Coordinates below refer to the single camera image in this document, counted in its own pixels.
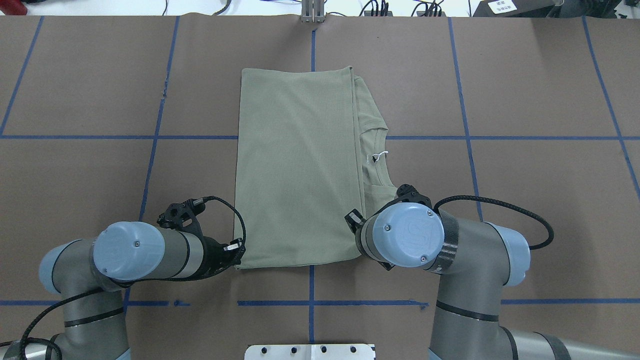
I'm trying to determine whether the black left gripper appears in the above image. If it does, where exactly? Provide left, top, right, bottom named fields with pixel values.
left=199, top=236, right=246, bottom=278

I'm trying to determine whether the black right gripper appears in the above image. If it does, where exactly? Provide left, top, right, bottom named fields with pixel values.
left=344, top=185, right=433, bottom=271

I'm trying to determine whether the olive green long-sleeve shirt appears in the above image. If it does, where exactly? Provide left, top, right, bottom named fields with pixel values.
left=234, top=66, right=397, bottom=271

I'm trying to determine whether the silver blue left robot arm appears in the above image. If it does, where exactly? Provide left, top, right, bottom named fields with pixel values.
left=1, top=221, right=246, bottom=360

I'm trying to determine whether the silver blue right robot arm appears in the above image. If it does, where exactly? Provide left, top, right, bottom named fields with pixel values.
left=345, top=184, right=639, bottom=360

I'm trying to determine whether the red water bottle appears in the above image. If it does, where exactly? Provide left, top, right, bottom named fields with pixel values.
left=0, top=0, right=28, bottom=16

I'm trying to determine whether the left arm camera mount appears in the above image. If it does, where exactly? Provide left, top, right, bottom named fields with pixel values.
left=157, top=198, right=206, bottom=239

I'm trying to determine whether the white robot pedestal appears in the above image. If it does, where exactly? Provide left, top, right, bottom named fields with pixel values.
left=244, top=343, right=377, bottom=360

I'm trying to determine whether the aluminium frame post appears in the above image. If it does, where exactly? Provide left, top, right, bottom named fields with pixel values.
left=300, top=0, right=326, bottom=24

